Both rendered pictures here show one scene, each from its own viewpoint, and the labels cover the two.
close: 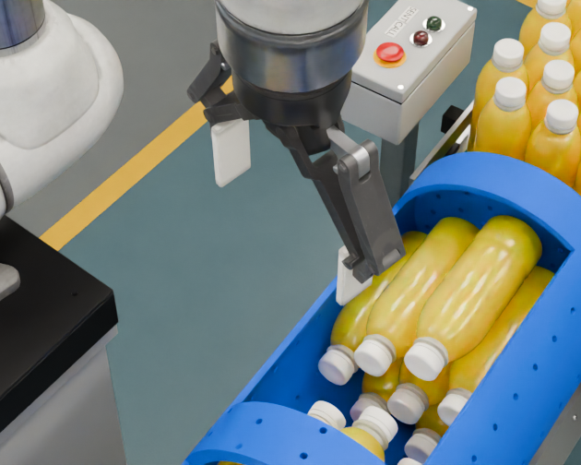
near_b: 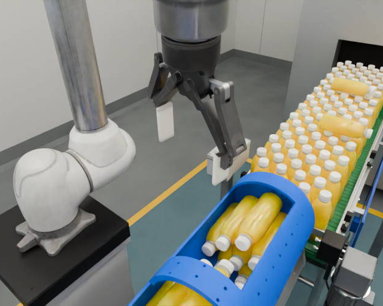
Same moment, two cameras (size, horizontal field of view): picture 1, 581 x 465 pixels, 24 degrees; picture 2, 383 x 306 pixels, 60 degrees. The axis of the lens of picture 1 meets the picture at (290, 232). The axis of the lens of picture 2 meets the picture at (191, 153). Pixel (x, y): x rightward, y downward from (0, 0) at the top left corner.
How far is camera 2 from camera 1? 0.48 m
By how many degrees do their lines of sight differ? 16
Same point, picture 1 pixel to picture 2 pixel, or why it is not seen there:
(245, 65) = (166, 23)
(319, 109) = (205, 59)
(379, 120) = not seen: hidden behind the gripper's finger
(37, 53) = (103, 132)
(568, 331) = (296, 232)
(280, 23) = not seen: outside the picture
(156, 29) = (155, 172)
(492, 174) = (263, 177)
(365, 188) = (227, 107)
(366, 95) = not seen: hidden behind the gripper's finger
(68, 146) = (114, 169)
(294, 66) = (192, 17)
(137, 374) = (144, 269)
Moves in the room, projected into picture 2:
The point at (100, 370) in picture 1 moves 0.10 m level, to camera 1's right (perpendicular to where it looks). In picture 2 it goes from (124, 255) to (152, 255)
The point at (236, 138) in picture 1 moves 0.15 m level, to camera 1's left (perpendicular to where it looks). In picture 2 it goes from (167, 116) to (78, 116)
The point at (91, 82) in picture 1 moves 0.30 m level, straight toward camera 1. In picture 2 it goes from (123, 147) to (127, 212)
